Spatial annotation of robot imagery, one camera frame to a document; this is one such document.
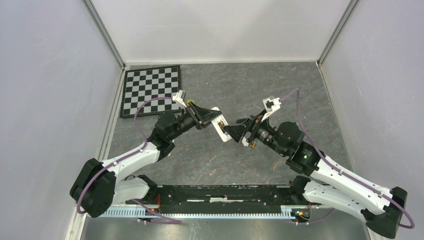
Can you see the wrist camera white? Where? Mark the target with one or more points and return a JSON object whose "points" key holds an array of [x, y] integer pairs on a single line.
{"points": [[179, 99], [271, 105]]}

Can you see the black copper AAA battery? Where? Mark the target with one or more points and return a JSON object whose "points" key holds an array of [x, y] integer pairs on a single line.
{"points": [[221, 125]]}

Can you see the black white chessboard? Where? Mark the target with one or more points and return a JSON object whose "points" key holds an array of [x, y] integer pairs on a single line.
{"points": [[142, 87]]}

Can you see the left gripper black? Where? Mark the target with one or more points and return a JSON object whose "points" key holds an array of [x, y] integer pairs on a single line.
{"points": [[201, 117]]}

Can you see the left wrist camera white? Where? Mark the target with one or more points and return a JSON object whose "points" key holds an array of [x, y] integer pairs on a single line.
{"points": [[179, 99]]}

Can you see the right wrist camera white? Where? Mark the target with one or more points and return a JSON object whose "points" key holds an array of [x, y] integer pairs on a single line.
{"points": [[271, 105]]}

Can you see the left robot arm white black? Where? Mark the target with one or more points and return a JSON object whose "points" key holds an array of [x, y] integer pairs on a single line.
{"points": [[101, 184]]}

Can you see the white battery cover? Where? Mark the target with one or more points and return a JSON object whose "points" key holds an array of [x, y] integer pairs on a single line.
{"points": [[244, 142]]}

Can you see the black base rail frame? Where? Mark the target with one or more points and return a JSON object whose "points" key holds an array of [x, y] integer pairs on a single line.
{"points": [[222, 199]]}

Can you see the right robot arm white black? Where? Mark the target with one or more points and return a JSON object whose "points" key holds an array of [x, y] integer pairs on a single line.
{"points": [[321, 180]]}

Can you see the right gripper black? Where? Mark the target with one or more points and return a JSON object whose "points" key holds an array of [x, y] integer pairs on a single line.
{"points": [[252, 124]]}

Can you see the white remote control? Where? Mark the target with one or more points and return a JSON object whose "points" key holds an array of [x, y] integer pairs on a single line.
{"points": [[225, 137]]}

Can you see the white cable duct comb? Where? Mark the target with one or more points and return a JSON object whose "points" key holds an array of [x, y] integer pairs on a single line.
{"points": [[140, 212]]}

